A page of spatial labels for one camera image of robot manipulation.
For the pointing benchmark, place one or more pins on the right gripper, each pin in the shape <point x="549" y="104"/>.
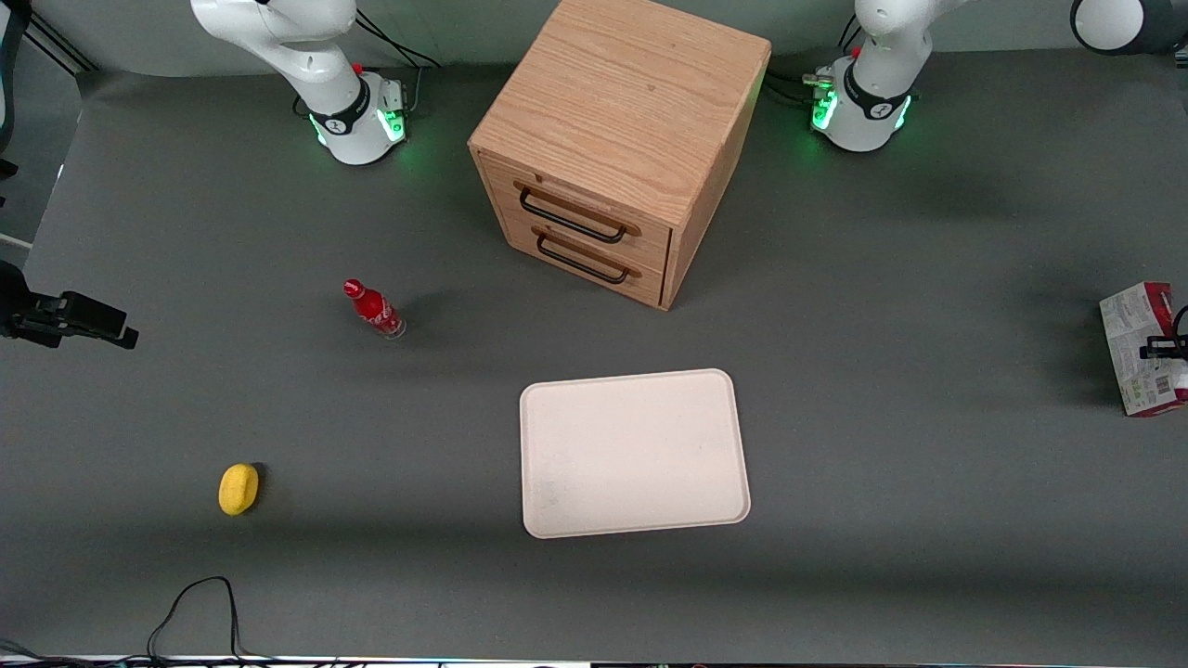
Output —
<point x="28" y="311"/>

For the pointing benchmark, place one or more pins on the red cookie box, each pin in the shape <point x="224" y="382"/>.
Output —
<point x="1137" y="325"/>

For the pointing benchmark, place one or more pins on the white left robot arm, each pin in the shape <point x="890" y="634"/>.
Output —
<point x="877" y="56"/>

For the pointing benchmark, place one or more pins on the beige rectangular tray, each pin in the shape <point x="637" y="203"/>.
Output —
<point x="631" y="455"/>

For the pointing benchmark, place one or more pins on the yellow lemon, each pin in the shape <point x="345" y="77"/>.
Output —
<point x="238" y="489"/>

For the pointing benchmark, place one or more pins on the red cola bottle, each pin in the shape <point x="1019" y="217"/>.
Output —
<point x="373" y="308"/>

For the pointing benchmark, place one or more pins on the wooden drawer front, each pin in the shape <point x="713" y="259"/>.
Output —
<point x="650" y="243"/>
<point x="650" y="286"/>

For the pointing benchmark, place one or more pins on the wooden two-drawer cabinet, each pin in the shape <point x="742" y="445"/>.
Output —
<point x="622" y="93"/>

